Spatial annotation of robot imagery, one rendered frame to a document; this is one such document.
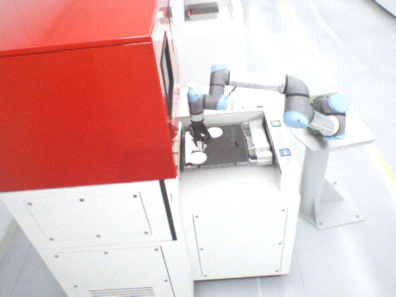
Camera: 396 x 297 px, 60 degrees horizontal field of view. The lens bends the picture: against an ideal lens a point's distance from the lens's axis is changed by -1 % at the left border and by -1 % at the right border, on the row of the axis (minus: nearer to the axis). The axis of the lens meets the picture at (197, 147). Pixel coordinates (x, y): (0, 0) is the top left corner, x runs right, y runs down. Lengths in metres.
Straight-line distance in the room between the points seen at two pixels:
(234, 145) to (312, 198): 0.91
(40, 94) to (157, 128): 0.40
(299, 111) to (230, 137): 0.55
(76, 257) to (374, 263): 1.91
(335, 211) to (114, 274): 1.73
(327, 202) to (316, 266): 0.57
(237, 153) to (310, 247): 1.03
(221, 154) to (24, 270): 1.75
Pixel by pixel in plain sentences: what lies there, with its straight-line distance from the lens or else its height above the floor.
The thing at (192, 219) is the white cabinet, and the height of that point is 0.71.
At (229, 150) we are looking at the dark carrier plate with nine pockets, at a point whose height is 0.90.
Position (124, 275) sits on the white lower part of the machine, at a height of 0.54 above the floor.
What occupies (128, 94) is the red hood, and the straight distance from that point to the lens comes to 1.17.
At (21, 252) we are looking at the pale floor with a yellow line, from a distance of 3.10.
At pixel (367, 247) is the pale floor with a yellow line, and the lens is 2.80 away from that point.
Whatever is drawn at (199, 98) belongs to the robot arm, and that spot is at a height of 1.33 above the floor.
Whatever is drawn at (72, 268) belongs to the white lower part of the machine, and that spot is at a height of 0.64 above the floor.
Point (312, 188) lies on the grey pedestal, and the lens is 2.63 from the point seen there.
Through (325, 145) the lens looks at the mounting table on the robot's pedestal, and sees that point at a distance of 2.20.
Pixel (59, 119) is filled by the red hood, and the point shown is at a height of 1.56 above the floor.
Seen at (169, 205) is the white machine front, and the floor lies 1.08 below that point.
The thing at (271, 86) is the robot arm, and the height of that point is 1.33.
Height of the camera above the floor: 2.20
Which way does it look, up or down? 40 degrees down
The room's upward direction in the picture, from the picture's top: 7 degrees counter-clockwise
